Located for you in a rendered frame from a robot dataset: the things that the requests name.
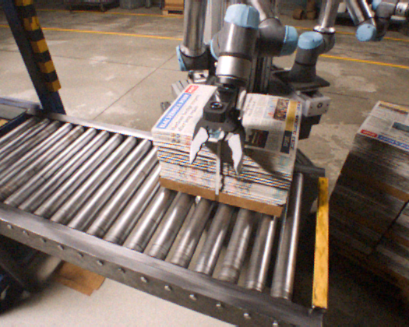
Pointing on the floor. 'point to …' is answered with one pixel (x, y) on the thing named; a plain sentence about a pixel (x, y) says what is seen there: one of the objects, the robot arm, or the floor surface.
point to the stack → (382, 200)
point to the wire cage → (89, 3)
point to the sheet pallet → (174, 7)
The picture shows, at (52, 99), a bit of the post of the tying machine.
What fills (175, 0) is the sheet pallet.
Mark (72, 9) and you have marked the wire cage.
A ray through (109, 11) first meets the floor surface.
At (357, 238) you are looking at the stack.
